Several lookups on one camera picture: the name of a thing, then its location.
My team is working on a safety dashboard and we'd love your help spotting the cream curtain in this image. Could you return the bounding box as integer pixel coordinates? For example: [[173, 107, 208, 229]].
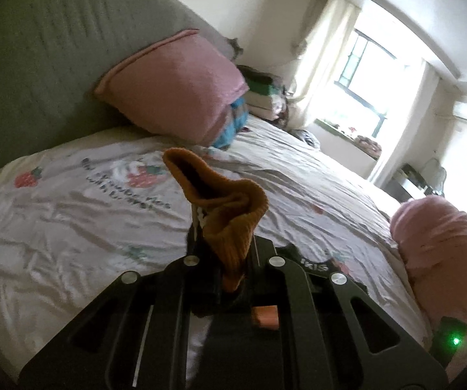
[[288, 0, 360, 129]]

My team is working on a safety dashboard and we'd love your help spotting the pink quilted pillow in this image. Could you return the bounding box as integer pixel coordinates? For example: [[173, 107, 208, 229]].
[[94, 29, 248, 146]]

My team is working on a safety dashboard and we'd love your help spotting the stack of folded clothes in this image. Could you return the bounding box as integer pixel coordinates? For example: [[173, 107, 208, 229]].
[[238, 64, 289, 128]]

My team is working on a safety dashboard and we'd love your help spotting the pink rolled blanket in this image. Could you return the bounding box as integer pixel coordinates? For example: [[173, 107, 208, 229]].
[[390, 196, 467, 326]]

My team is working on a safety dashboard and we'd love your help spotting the blue striped pillow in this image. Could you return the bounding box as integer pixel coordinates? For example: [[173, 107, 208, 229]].
[[212, 97, 249, 150]]

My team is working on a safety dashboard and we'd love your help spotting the black orange small garment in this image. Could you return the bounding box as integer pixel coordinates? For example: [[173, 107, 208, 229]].
[[162, 147, 365, 334]]

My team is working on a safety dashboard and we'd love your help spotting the window with dark frame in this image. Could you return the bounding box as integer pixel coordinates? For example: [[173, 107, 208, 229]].
[[334, 29, 397, 138]]

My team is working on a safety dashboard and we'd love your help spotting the strawberry print bed sheet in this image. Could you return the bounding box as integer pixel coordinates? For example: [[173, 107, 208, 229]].
[[0, 118, 431, 379]]

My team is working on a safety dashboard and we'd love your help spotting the grey quilted headboard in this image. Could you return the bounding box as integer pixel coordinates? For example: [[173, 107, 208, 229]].
[[0, 0, 235, 168]]

